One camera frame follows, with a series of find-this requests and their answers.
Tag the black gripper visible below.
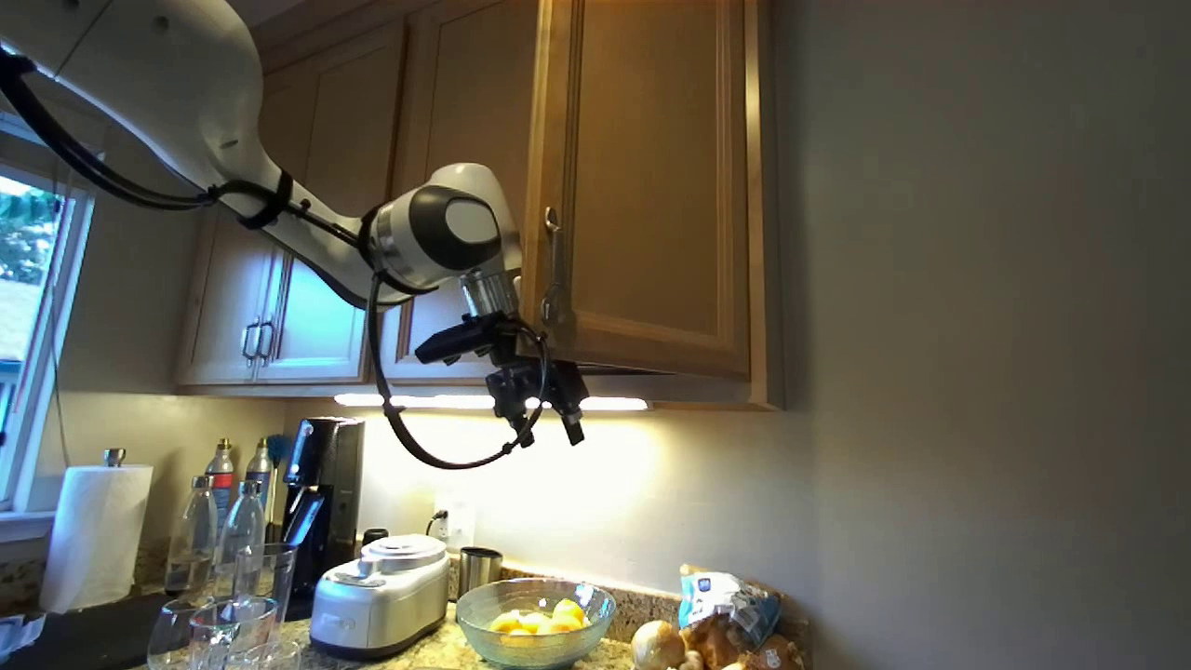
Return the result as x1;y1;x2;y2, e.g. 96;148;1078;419
483;313;593;449

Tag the wooden cupboard door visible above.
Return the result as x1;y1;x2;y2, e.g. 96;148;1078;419
518;0;756;385
261;19;409;387
174;205;291;391
374;0;539;391

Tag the bottle with silver top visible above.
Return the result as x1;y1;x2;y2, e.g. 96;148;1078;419
239;435;279;541

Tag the bottle with reddish top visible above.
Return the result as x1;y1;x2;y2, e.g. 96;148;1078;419
197;435;243;560

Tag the under-cabinet light strip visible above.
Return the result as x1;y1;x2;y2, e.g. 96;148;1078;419
332;391;651;416

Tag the dark metal cup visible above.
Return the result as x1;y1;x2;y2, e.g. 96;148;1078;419
449;542;506;604

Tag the yellow round fruit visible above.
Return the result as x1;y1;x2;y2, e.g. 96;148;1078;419
518;605;563;648
548;596;593;634
488;605;533;643

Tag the black coffee maker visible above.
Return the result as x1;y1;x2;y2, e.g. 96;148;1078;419
274;412;370;619

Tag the clear glass bowl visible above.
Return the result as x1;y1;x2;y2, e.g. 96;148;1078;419
454;574;621;670

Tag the white round kitchen appliance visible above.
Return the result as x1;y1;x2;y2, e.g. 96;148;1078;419
306;531;454;663

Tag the pale yellow onion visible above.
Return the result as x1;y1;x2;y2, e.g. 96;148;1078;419
624;619;688;670

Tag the white and blue bag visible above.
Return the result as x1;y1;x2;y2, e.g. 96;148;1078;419
672;563;786;643

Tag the large brown onion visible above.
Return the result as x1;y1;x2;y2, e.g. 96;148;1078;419
684;615;749;670

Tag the clear drinking glass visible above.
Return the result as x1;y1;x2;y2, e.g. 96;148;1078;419
248;542;300;619

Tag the clear plastic bottle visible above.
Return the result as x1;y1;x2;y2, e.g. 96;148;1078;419
163;474;222;601
213;489;272;605

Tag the clear glass jar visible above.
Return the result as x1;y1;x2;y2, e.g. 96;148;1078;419
182;593;282;670

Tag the white paper towel roll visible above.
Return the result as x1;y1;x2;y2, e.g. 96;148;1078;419
38;443;157;619

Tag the black drying mat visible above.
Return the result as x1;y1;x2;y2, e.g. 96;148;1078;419
0;588;179;670

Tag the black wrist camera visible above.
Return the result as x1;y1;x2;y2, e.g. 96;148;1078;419
413;313;506;367

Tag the white wall outlet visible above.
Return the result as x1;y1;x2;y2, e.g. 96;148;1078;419
425;496;483;552

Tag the wooden wall cupboard frame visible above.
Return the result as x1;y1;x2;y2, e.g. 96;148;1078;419
169;0;786;412

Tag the window with white frame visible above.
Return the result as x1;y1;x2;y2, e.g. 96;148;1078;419
0;115;101;522

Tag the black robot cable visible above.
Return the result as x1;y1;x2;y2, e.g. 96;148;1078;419
0;43;549;474

